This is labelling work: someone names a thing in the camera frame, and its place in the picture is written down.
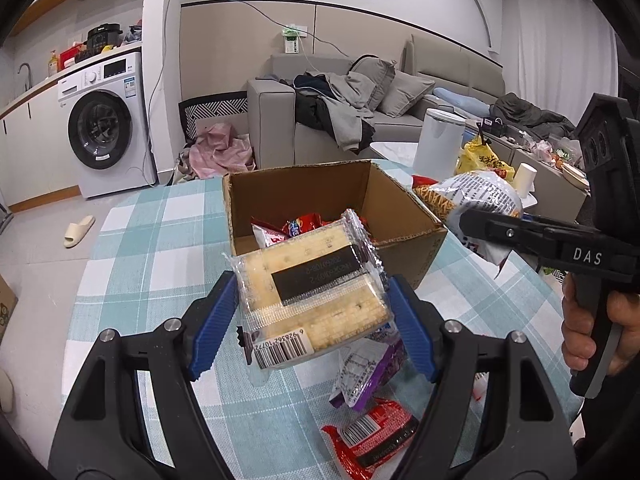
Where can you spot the white paper cup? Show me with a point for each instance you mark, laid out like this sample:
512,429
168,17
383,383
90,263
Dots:
525,180

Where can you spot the white upper kitchen cabinets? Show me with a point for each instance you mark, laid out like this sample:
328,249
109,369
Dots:
40,16

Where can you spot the fries print snack bag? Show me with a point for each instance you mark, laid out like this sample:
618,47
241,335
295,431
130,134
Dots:
480,195

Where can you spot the purple snack bag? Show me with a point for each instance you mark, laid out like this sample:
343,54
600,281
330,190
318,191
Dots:
370,367

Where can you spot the white and red snack bag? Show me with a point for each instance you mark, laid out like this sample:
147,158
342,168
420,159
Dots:
267,236

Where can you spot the person's right forearm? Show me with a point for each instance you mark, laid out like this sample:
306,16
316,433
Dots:
605,430

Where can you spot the clear cracker packet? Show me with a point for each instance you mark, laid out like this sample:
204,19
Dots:
310,300

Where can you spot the white lower kitchen cabinets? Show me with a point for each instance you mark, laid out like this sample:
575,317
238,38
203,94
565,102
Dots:
35,160

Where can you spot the red box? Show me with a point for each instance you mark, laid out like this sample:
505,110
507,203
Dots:
72,57

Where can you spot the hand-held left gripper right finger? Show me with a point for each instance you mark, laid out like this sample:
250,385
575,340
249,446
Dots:
415,330

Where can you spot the white washing machine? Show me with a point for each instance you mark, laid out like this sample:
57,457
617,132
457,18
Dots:
100,125

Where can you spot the white marble side table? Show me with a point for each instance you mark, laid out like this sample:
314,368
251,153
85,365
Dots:
395,152

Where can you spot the black and white patterned basket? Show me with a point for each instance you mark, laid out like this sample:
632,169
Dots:
215,107

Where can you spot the kitchen faucet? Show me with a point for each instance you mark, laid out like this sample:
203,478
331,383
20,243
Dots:
25,72

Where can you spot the cluttered low cabinet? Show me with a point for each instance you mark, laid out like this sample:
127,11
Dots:
555,185

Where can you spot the red sandwich cookie packet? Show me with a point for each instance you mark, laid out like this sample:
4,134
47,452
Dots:
302,224

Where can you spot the brown cardboard box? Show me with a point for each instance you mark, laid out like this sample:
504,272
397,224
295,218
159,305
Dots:
300,190

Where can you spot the small red snack packet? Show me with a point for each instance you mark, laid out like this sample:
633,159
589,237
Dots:
375,432

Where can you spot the pink cloth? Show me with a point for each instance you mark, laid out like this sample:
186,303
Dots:
222,152

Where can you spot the green and white wall device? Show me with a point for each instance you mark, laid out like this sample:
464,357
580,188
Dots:
292,40

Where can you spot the person's right hand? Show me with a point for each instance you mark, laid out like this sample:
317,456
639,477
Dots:
627,330

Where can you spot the white cylindrical appliance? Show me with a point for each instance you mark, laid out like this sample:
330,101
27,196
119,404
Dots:
437,142

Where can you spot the dark jacket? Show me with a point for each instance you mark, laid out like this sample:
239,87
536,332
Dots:
312,100

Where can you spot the white curtain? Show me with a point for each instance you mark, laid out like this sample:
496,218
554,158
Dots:
560,50

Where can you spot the grey jacket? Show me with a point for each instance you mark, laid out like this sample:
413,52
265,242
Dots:
350,115

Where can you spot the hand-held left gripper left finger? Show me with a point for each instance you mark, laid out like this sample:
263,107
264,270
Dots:
212,325

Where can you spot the white kitchen cabinets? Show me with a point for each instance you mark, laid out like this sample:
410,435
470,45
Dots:
35,160
40,16

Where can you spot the light blue cushion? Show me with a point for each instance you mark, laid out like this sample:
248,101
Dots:
462,101

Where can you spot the yellow bottle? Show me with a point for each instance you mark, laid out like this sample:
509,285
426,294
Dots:
53,64

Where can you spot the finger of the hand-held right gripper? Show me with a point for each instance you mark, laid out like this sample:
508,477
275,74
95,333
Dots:
500,232
560,225

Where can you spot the grey sofa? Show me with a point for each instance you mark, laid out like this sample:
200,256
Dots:
270,125

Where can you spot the beige slipper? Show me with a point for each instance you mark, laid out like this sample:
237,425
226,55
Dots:
79,231
6,390

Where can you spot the small cardboard box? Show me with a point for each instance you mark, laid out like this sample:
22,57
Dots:
7,310

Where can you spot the black pressure cooker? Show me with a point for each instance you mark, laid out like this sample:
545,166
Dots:
105,37

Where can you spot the dark clothes pile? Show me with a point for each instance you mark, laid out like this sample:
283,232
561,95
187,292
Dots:
530,112

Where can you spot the grey pillow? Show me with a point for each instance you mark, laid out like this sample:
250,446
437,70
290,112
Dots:
372,77
407,92

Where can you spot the yellow plastic bag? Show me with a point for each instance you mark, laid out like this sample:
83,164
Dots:
482,160

